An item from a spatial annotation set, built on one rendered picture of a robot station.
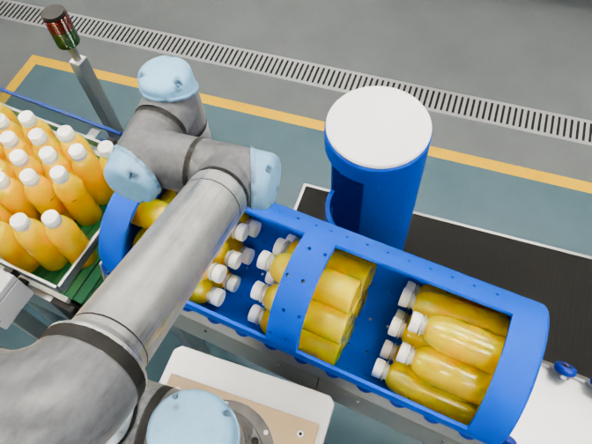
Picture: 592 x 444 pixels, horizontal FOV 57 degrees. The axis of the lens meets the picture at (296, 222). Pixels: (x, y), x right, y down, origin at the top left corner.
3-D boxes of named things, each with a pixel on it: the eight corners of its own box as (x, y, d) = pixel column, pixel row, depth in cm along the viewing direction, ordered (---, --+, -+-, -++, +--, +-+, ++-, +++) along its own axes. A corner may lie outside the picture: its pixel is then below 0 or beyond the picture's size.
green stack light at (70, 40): (70, 53, 145) (62, 38, 141) (52, 47, 147) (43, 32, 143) (85, 37, 148) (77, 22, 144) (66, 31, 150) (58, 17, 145)
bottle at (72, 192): (73, 210, 151) (41, 170, 134) (98, 200, 152) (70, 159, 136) (80, 231, 148) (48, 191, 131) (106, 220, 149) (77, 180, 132)
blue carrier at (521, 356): (481, 451, 112) (519, 445, 86) (129, 290, 134) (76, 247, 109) (520, 325, 122) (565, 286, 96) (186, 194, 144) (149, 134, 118)
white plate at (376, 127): (373, 70, 153) (373, 73, 154) (304, 126, 144) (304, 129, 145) (454, 121, 143) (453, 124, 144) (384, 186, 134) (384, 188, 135)
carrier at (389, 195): (358, 225, 230) (311, 270, 221) (372, 71, 155) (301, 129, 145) (411, 267, 219) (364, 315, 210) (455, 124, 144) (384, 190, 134)
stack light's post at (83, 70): (174, 248, 246) (78, 65, 151) (167, 245, 247) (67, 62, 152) (180, 241, 248) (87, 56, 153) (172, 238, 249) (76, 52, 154)
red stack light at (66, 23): (62, 38, 141) (56, 25, 138) (43, 32, 143) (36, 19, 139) (77, 22, 144) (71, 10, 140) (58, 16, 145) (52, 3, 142)
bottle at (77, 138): (93, 192, 154) (65, 150, 137) (77, 181, 156) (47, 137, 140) (112, 174, 157) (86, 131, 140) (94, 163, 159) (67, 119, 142)
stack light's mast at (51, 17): (79, 70, 150) (55, 22, 137) (62, 63, 152) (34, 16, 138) (92, 55, 153) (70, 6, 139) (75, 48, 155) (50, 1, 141)
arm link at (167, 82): (121, 90, 71) (148, 45, 75) (145, 143, 80) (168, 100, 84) (177, 100, 69) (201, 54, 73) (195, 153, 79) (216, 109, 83)
